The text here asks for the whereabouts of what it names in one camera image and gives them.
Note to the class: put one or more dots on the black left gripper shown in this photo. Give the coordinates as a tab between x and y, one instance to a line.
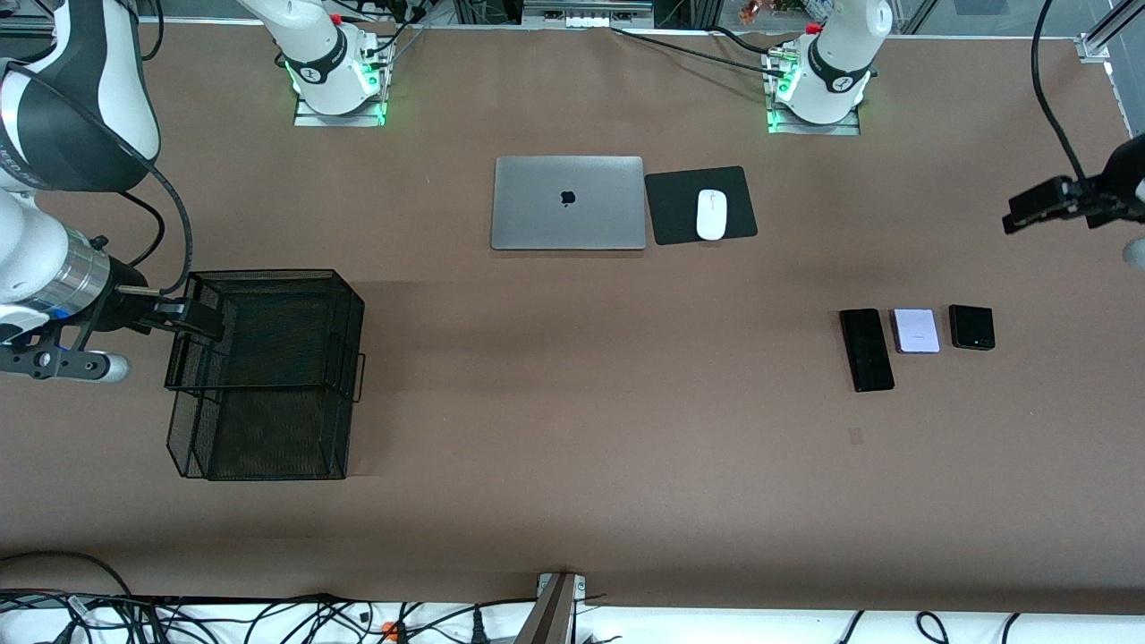
1120	172

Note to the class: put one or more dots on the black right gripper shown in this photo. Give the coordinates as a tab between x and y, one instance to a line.
125	302

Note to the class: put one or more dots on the black flip phone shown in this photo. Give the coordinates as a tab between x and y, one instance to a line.
972	327

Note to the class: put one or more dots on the lilac flip phone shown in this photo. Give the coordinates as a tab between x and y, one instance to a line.
917	331

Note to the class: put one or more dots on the long black smartphone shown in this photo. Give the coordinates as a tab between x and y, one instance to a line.
868	353

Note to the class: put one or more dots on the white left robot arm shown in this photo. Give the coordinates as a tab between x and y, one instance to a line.
836	63

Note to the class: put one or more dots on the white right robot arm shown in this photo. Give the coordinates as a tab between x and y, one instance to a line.
27	250

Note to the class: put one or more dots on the white computer mouse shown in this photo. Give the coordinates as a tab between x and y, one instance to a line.
711	215

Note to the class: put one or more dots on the silver closed laptop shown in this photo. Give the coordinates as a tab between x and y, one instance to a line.
537	215

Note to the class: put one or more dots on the black mouse pad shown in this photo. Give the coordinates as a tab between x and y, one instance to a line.
671	215

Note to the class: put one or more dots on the grey power strip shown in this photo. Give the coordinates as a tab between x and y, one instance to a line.
586	18

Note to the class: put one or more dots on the aluminium frame corner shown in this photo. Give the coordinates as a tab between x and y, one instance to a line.
1093	46

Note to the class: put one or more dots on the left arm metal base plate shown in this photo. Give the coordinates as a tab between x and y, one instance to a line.
850	131

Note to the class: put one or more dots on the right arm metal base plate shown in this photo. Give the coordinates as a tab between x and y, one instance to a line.
309	120

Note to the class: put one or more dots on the metal camera post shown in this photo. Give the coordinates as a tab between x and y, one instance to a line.
550	617

